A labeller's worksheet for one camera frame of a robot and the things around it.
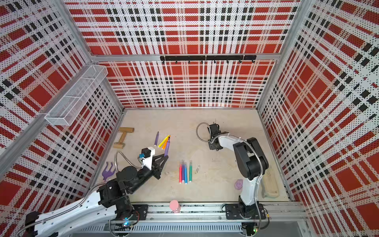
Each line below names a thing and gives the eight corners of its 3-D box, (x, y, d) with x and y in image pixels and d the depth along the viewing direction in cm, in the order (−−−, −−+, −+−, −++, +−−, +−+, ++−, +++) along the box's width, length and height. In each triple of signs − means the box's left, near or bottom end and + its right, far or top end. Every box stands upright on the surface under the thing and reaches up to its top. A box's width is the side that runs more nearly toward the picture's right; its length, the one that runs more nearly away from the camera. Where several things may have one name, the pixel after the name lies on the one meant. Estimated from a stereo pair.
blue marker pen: (184, 184, 85) (184, 183, 84) (184, 163, 94) (184, 162, 92) (188, 184, 85) (187, 183, 84) (187, 163, 94) (187, 162, 92)
